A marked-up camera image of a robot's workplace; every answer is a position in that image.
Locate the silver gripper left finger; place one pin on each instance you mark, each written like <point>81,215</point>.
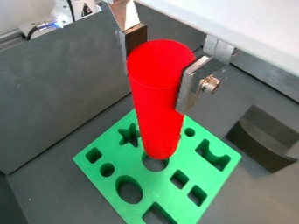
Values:
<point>130,30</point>

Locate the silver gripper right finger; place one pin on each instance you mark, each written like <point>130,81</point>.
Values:
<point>197,79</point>

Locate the red cylinder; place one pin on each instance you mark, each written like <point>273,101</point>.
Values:
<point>154,65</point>

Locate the black block holder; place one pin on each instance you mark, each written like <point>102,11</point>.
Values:
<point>264,138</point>

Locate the green shape sorter board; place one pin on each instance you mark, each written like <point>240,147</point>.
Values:
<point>180,190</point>

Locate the grey robot base with cable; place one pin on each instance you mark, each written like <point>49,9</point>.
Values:
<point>20,15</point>

